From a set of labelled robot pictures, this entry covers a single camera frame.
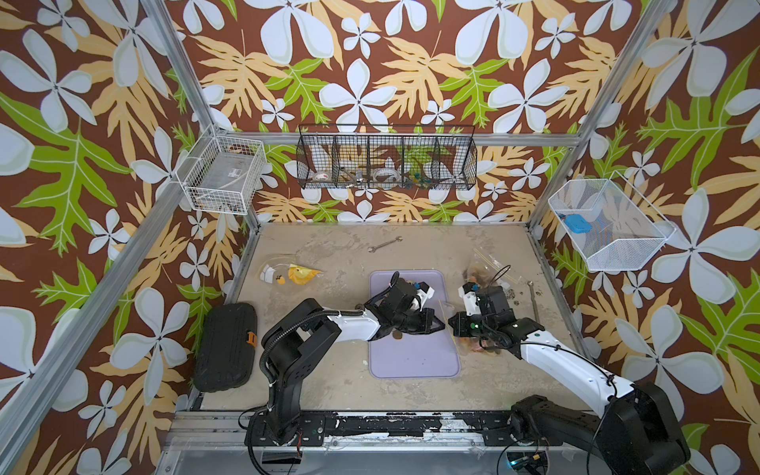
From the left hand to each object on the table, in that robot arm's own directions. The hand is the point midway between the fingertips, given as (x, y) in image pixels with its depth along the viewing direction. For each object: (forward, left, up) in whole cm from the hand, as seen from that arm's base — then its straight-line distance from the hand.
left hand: (447, 323), depth 83 cm
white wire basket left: (+36, +67, +25) cm, 80 cm away
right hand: (+2, 0, -2) cm, 2 cm away
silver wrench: (+36, +23, -11) cm, 44 cm away
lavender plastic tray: (-6, +12, -9) cm, 16 cm away
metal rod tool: (+19, -34, -9) cm, 40 cm away
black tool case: (-6, +63, -3) cm, 63 cm away
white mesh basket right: (+21, -46, +18) cm, 54 cm away
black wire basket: (+50, +18, +21) cm, 57 cm away
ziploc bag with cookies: (+18, +46, -1) cm, 50 cm away
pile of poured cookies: (0, +14, -8) cm, 16 cm away
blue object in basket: (+23, -38, +17) cm, 48 cm away
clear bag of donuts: (-3, -7, -9) cm, 12 cm away
